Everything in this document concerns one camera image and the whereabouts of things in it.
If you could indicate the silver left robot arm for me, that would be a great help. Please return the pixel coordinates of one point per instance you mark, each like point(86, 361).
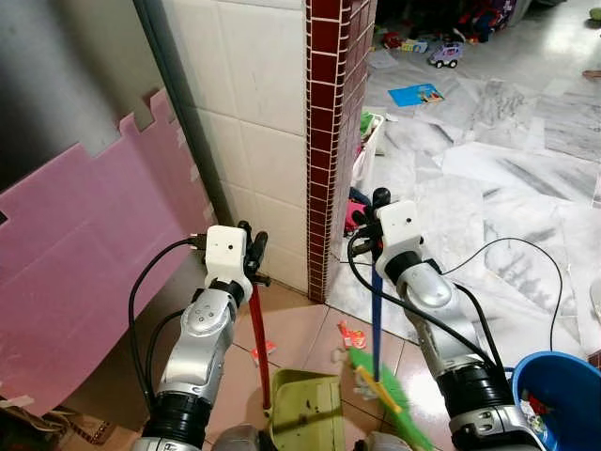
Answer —
point(202, 329)

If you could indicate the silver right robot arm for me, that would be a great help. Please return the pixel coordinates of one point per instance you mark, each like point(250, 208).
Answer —
point(441, 310)

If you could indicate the white basket with toys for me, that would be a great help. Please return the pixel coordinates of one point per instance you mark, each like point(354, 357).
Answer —
point(372, 146)

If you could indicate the red white snack wrapper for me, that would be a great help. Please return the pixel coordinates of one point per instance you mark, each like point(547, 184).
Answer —
point(352, 334)
point(264, 350)

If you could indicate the blue picture book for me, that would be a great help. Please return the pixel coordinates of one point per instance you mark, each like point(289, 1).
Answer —
point(417, 94)

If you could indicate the white paper sheet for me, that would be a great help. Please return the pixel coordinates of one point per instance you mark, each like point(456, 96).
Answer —
point(380, 59)

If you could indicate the white purple toy car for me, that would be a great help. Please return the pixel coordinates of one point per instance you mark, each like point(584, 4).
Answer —
point(445, 54)

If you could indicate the red toy vehicle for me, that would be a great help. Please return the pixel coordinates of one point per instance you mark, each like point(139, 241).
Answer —
point(391, 39)

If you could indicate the pink foam puzzle mat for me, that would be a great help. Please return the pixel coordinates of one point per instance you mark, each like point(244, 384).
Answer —
point(84, 263)

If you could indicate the grey robot left leg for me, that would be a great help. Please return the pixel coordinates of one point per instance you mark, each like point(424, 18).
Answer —
point(237, 439)

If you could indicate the grey robot leg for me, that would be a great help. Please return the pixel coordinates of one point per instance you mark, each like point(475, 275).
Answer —
point(380, 443)
point(237, 439)

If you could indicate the grey robot right leg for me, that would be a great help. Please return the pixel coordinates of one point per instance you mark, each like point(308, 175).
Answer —
point(380, 443)

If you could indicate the rubbish scraps in bucket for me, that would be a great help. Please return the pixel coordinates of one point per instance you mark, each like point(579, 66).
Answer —
point(535, 406)

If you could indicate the blue plastic bucket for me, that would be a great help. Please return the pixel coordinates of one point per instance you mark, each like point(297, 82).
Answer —
point(563, 376)

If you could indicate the person's bare foot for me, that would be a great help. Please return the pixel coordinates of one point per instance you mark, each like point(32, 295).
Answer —
point(592, 73)

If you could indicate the brown cardboard piece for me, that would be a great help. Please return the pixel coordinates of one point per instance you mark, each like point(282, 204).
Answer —
point(56, 425)

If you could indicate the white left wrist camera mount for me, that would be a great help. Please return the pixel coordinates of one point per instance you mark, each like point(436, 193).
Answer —
point(225, 252)

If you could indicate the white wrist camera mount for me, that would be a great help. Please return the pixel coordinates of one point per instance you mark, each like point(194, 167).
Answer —
point(399, 228)
point(225, 252)

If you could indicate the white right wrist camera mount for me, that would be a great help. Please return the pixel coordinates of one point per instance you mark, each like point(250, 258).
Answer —
point(399, 228)

